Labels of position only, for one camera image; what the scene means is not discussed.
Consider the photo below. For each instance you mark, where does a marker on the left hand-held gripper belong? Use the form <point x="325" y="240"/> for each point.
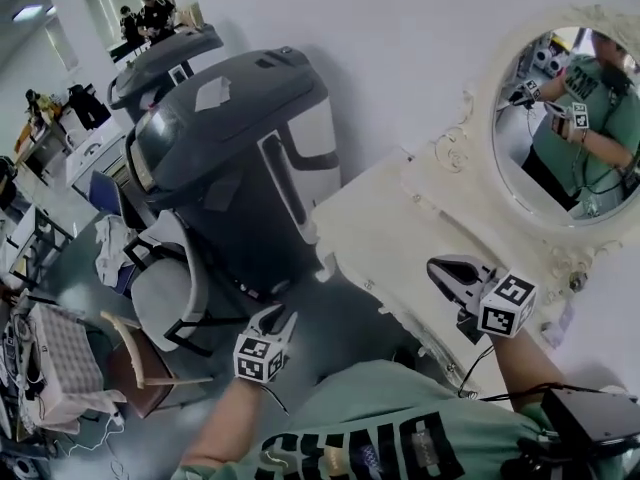
<point x="257" y="360"/>

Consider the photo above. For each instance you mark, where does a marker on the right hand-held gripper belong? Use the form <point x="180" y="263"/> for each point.
<point x="505" y="308"/>

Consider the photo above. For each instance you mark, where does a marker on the cream large drawer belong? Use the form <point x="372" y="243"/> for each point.
<point x="385" y="313"/>

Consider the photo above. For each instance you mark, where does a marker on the person's left forearm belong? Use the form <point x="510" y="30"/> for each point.
<point x="225" y="428"/>

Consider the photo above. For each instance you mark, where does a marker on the person's right forearm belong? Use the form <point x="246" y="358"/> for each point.
<point x="525" y="373"/>

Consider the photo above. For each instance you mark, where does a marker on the white ornate dressing table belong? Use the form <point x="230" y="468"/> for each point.
<point x="400" y="238"/>

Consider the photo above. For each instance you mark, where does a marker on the white drawer with crystal knob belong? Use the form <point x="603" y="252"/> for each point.
<point x="417" y="195"/>

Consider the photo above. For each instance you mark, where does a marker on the small purple box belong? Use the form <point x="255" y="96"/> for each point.
<point x="557" y="323"/>

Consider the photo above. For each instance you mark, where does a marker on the person's green shirt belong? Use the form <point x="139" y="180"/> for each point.
<point x="370" y="393"/>

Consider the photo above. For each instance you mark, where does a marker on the grey office chair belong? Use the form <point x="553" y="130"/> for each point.
<point x="160" y="293"/>

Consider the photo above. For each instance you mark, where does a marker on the small glass bottle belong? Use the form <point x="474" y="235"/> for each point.
<point x="578" y="280"/>

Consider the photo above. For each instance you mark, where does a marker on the wooden chair brown seat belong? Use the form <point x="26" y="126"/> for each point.
<point x="140" y="368"/>

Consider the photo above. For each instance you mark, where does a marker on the white crumpled cloth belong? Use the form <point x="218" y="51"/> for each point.
<point x="112" y="253"/>

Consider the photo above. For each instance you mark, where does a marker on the checkered fabric box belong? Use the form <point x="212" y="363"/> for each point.
<point x="65" y="358"/>

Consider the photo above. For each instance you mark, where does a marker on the blue chair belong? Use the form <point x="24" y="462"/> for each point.
<point x="105" y="193"/>

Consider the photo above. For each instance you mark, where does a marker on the black grey machine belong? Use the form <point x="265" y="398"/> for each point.
<point x="165" y="63"/>

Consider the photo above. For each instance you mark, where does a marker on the oval mirror cream frame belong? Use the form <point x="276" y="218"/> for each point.
<point x="485" y="68"/>

